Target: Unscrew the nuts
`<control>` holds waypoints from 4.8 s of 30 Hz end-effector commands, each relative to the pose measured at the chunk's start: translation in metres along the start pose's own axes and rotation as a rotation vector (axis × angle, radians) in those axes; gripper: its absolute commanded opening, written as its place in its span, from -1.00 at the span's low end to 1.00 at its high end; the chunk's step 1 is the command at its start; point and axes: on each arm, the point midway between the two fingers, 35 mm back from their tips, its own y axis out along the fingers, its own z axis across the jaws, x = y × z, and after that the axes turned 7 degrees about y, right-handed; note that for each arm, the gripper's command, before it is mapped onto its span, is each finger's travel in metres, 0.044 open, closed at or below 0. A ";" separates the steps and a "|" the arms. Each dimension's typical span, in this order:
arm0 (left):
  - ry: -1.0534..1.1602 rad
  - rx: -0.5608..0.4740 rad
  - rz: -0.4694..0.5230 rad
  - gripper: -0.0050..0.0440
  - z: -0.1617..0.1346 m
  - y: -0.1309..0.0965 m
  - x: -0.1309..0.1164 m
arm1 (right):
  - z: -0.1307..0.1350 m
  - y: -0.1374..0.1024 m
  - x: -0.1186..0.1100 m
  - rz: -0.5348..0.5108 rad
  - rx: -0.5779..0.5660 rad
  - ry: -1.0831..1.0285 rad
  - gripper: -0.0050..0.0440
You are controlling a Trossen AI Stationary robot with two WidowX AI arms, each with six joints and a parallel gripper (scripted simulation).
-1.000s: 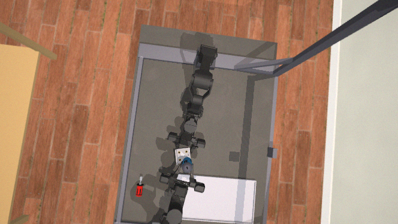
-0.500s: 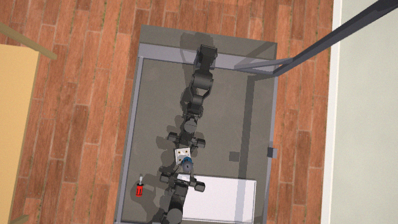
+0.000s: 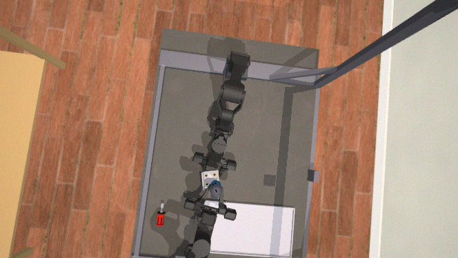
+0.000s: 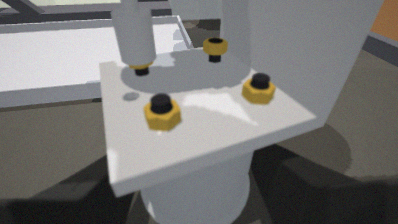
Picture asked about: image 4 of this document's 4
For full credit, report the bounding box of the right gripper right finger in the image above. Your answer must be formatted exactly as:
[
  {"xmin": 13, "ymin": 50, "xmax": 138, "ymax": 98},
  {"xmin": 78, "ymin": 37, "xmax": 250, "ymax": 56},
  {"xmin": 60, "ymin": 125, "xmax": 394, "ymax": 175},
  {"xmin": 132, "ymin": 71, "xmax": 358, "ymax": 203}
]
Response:
[{"xmin": 251, "ymin": 144, "xmax": 398, "ymax": 224}]

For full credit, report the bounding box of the white metal bracket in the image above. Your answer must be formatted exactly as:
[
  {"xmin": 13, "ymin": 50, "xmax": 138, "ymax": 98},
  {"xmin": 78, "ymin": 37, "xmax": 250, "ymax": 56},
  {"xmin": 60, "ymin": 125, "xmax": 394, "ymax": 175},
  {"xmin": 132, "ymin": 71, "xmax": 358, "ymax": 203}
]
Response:
[{"xmin": 99, "ymin": 0, "xmax": 384, "ymax": 197}]

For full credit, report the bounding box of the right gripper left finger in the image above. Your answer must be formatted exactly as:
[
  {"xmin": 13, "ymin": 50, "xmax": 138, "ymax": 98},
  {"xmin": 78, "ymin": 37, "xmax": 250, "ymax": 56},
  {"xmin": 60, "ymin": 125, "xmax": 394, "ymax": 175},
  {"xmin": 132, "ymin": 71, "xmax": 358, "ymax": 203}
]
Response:
[{"xmin": 0, "ymin": 154, "xmax": 135, "ymax": 224}]

